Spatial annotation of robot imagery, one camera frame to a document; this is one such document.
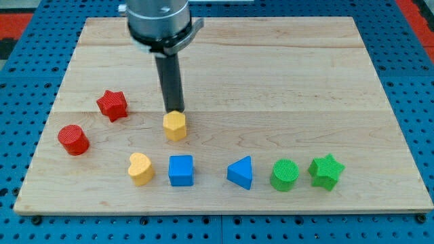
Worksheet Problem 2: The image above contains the yellow heart block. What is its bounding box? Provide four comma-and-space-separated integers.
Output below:
128, 152, 155, 186

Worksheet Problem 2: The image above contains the blue cube block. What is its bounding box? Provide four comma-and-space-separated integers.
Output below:
168, 155, 194, 186

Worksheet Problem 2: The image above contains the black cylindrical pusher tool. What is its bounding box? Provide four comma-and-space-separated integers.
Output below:
155, 54, 184, 113

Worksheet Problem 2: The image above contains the green cylinder block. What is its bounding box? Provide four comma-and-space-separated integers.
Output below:
270, 159, 299, 192

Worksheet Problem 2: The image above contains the red cylinder block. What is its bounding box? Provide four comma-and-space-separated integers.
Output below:
58, 124, 90, 156

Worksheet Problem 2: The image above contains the blue triangle block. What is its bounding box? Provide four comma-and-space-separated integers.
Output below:
226, 156, 253, 190

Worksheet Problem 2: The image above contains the light wooden board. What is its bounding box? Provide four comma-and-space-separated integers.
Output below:
14, 17, 433, 216

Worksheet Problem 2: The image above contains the yellow hexagon block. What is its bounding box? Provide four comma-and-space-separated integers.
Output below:
163, 110, 187, 142

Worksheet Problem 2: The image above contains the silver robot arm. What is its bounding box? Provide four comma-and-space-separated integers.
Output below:
118, 0, 205, 58

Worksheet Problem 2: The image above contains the red star block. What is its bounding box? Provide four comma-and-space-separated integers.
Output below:
96, 90, 127, 122

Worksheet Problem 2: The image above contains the green star block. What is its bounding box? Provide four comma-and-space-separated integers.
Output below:
308, 154, 345, 191

